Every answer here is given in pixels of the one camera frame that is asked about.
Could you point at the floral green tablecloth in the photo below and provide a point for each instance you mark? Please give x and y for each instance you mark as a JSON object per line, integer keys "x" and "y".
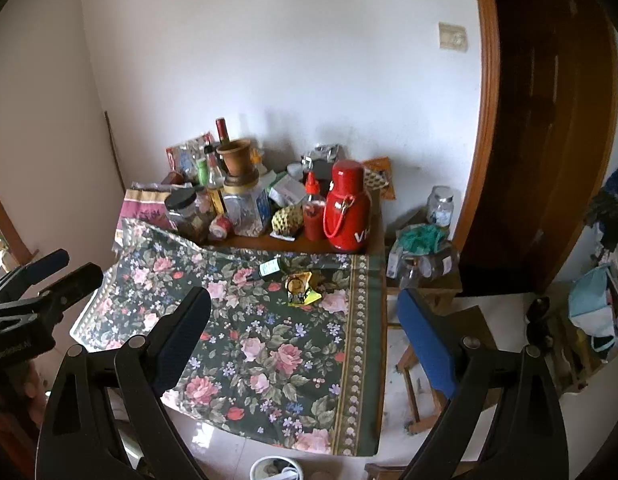
{"x": 254, "y": 339}

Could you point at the dark wooden door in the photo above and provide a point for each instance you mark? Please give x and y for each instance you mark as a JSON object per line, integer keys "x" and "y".
{"x": 556, "y": 118}

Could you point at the red sauce bottle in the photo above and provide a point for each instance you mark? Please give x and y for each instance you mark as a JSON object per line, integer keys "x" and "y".
{"x": 313, "y": 209}

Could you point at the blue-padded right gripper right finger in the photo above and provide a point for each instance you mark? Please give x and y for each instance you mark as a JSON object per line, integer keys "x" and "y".
{"x": 527, "y": 439}

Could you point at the wooden stool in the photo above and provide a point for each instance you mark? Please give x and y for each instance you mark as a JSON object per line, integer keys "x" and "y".
{"x": 438, "y": 343}

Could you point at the white round trash bin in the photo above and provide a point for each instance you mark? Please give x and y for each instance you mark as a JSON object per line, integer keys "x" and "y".
{"x": 275, "y": 467}

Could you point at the glass jar on stool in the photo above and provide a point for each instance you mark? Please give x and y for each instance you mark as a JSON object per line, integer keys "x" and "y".
{"x": 440, "y": 206}

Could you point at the dark wine bottle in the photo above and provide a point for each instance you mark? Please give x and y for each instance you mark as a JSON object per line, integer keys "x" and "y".
{"x": 222, "y": 131}

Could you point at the clear glass jar black lid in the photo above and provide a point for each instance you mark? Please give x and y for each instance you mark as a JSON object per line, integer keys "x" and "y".
{"x": 184, "y": 215}

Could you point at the beige wall switch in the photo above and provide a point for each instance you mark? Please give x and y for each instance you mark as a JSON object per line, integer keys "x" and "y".
{"x": 452, "y": 37}

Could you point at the red thermos jug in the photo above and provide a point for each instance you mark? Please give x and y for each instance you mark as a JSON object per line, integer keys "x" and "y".
{"x": 347, "y": 212}

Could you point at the brown clay pot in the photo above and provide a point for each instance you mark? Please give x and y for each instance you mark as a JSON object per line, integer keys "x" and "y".
{"x": 237, "y": 157}

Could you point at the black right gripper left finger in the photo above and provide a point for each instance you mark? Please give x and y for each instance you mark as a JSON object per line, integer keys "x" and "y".
{"x": 79, "y": 438}

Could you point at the yellow crumpled wrapper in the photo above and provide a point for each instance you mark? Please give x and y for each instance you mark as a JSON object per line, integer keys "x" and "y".
{"x": 299, "y": 289}

